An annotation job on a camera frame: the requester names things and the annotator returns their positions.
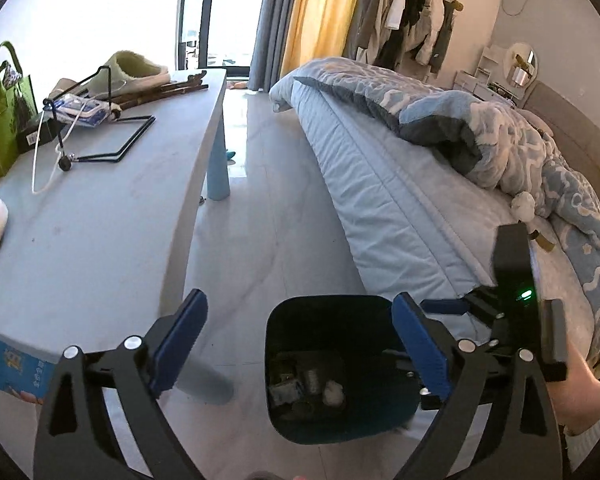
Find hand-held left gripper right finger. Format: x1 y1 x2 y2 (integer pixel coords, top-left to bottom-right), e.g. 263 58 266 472
391 292 563 480

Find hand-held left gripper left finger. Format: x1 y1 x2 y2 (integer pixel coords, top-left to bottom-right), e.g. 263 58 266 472
32 288 209 480

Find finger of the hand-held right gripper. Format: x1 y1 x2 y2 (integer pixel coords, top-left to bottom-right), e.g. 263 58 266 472
422 298 469 314

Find black plastic trash bin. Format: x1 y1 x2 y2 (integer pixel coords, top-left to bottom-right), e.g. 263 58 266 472
264 295 425 447

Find white tissue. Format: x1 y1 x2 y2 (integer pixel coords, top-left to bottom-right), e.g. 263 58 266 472
322 380 345 406

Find person's right forearm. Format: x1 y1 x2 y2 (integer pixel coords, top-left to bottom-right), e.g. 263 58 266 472
550 330 600 472

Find beige tape roll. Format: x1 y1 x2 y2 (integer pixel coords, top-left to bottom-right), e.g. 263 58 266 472
529 227 556 254

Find grey bed mattress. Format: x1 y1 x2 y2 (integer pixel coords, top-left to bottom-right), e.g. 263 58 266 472
269 57 600 366

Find beige pillow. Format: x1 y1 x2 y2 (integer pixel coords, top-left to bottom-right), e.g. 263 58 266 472
522 110 557 137

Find light blue low table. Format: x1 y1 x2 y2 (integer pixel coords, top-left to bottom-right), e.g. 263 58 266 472
0 67 237 407

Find blue patterned fleece blanket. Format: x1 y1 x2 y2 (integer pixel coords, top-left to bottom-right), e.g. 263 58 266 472
270 56 600 313

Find grey padded headboard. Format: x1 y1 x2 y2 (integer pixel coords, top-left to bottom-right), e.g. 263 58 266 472
522 80 600 197

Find blue cardboard box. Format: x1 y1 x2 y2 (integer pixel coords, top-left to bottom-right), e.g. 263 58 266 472
0 329 57 405

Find white vanity table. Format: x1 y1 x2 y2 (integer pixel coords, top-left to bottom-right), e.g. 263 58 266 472
452 70 519 109

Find white desktop organizer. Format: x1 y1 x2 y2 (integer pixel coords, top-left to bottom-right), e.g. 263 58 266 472
475 45 507 87

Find round vanity mirror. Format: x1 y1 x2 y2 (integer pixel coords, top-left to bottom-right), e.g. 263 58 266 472
503 42 539 86

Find green hanging vest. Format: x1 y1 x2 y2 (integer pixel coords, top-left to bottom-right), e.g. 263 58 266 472
430 0 457 74

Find white hanging jacket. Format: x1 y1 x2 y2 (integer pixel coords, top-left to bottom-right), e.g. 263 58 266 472
414 0 447 64

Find small black box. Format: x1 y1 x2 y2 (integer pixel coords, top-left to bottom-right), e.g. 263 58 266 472
16 118 61 154

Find blue white tissue packet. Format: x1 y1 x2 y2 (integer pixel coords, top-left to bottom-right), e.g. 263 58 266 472
55 93 112 129

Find dark wooden sticks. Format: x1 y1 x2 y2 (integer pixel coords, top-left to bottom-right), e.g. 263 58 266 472
107 72 210 111

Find beige hanging coat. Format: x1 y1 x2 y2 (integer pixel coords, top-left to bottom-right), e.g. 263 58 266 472
356 0 397 67

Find green felt handbag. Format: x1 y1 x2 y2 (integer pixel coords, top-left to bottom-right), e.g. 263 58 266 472
0 42 40 179

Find beige flat pouch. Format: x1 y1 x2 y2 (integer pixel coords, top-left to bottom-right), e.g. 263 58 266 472
47 77 89 104

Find white hanging shirt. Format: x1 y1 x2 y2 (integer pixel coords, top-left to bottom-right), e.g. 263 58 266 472
384 0 409 31

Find grey curtain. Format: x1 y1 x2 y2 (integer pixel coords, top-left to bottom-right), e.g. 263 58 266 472
343 0 387 62
247 0 302 94

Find yellow curtain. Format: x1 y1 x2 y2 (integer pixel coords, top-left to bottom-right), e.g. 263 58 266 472
280 0 369 69

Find black framed glass door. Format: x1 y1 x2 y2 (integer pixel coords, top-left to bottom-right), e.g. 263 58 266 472
177 0 277 74

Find black wire stand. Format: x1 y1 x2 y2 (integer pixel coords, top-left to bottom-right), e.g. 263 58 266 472
42 66 157 171

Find white cable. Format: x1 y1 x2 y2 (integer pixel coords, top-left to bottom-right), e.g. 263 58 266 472
31 105 89 195

